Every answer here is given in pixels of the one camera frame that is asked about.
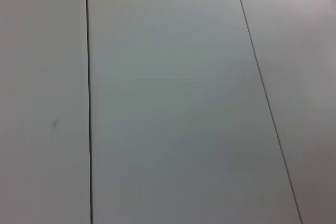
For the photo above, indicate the white partition panel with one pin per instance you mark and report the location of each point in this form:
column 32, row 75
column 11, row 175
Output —
column 42, row 90
column 302, row 64
column 178, row 98

